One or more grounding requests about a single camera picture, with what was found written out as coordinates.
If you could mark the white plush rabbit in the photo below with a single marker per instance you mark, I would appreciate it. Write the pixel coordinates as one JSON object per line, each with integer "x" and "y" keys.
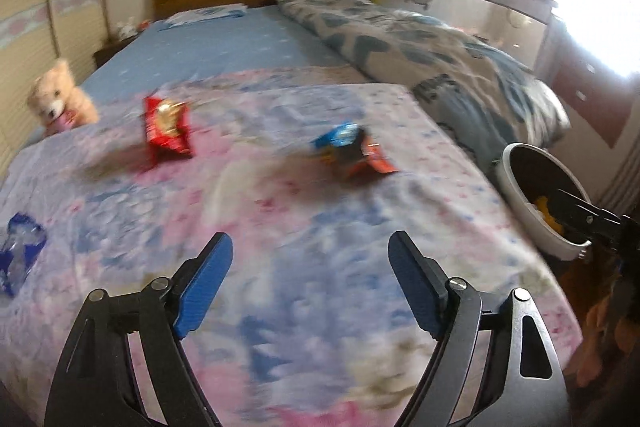
{"x": 126, "y": 28}

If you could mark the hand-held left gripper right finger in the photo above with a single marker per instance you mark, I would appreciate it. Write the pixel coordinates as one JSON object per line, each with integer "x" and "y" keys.
{"x": 415, "y": 287}

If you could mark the white round bin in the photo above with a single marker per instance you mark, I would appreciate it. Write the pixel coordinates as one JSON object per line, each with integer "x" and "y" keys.
{"x": 520, "y": 207}

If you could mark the yellow wrapper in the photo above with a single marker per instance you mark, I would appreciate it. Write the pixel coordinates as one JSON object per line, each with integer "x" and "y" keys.
{"x": 547, "y": 212}

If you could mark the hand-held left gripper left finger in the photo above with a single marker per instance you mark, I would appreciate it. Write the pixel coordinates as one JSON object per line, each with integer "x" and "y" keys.
{"x": 207, "y": 282}

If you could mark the blue foil wrapper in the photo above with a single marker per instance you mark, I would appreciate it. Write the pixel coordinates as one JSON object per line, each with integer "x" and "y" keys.
{"x": 22, "y": 252}

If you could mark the dark wooden nightstand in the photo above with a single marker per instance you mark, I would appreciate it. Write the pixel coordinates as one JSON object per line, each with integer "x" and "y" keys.
{"x": 111, "y": 53}

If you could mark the cream sliding wardrobe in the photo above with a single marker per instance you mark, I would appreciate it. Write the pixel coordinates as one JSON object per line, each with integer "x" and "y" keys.
{"x": 30, "y": 7}

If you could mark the beige teddy bear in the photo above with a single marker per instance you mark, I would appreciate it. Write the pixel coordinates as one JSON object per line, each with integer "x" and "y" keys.
{"x": 50, "y": 97}

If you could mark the blue grey printed quilt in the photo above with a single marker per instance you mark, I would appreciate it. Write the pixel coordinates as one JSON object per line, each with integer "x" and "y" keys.
{"x": 400, "y": 47}

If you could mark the blue bed sheet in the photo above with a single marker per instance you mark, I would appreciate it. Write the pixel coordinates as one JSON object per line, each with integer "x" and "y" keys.
{"x": 225, "y": 47}

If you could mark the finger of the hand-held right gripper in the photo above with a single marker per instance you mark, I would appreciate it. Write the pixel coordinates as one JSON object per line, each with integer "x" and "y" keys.
{"x": 587, "y": 206}
{"x": 582, "y": 229}

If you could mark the pink floral blanket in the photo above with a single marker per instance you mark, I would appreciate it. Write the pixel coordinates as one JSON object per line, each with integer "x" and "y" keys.
{"x": 300, "y": 217}

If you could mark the brown wooden dresser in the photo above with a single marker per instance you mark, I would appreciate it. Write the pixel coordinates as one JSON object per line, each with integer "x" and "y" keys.
{"x": 585, "y": 92}

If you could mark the blue white pillow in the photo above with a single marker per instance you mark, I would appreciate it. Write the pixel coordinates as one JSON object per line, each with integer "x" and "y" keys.
{"x": 205, "y": 14}

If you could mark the blue orange snack packet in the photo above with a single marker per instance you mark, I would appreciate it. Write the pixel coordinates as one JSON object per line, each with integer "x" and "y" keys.
{"x": 345, "y": 147}

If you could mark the red snack packet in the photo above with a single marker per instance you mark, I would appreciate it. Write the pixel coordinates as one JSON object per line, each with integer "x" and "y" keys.
{"x": 167, "y": 127}

